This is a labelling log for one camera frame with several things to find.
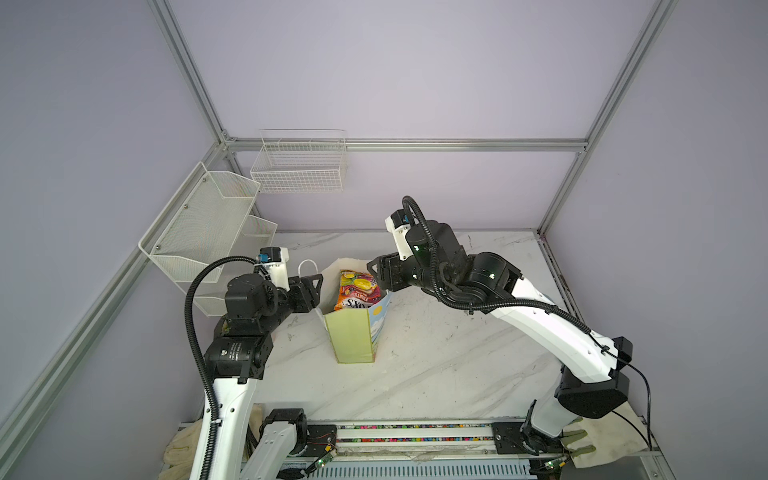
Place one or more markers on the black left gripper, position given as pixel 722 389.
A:
pixel 298 292

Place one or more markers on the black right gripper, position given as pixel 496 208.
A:
pixel 387 271

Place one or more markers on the red Fox's fruits candy bag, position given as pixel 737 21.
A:
pixel 357 290

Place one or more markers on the floral paper gift bag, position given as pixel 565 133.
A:
pixel 354 333

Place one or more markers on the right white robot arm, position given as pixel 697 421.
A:
pixel 592 382

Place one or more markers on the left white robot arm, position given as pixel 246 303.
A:
pixel 234 364

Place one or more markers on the white mesh two-tier shelf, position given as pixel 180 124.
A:
pixel 211 216

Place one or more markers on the white green-fingered glove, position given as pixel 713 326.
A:
pixel 597 442

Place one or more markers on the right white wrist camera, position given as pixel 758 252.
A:
pixel 398 225

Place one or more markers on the white wire wall basket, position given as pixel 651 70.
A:
pixel 301 161

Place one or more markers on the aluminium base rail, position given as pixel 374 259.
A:
pixel 444 449

